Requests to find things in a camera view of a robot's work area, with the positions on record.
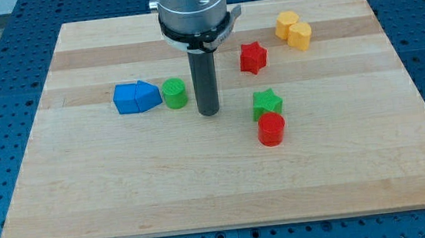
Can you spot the wooden board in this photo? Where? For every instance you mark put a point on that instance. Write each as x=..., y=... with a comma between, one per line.
x=354, y=139

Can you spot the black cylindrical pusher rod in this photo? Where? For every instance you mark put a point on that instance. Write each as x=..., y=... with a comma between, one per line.
x=204, y=82

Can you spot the red star block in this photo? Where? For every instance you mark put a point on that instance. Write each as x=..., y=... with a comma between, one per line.
x=253, y=57

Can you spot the green cylinder block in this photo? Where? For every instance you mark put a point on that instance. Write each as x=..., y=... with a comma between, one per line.
x=174, y=93

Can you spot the green star block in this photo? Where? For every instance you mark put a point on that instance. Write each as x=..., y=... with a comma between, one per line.
x=266, y=102

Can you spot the yellow hexagon block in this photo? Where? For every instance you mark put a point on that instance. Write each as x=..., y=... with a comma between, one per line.
x=283, y=22

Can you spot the blue triangle block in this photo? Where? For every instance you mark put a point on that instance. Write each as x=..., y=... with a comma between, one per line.
x=147, y=96

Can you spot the yellow heart block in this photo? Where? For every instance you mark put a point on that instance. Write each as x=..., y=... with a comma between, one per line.
x=299, y=36

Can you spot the blue cube block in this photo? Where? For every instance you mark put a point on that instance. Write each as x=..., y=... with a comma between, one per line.
x=124, y=98

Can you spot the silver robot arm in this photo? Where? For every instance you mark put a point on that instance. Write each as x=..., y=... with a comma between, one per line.
x=191, y=16

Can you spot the red cylinder block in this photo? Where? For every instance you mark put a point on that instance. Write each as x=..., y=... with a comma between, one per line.
x=271, y=127

